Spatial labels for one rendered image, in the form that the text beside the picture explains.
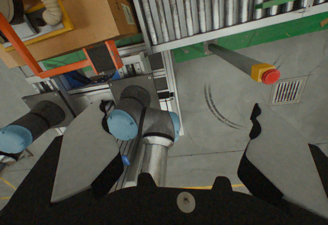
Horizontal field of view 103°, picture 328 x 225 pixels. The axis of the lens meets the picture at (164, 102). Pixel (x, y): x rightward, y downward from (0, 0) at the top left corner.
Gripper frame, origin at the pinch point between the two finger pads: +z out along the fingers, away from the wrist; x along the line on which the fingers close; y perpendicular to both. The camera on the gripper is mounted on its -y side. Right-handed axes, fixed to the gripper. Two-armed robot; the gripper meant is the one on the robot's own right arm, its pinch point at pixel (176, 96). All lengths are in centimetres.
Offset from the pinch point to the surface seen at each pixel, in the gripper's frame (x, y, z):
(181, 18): 6, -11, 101
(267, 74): 41, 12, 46
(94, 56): -24.2, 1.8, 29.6
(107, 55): -20.1, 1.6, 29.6
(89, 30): -38, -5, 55
